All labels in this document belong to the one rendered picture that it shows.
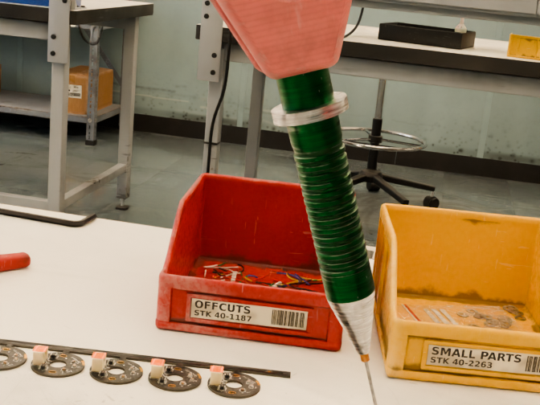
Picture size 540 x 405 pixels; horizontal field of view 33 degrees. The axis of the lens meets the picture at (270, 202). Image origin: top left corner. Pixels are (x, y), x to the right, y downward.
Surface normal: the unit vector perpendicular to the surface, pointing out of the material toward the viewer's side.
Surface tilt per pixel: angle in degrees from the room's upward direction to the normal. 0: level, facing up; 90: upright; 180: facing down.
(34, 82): 90
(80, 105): 93
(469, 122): 90
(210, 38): 90
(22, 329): 0
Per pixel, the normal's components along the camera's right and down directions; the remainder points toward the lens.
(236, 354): 0.09, -0.96
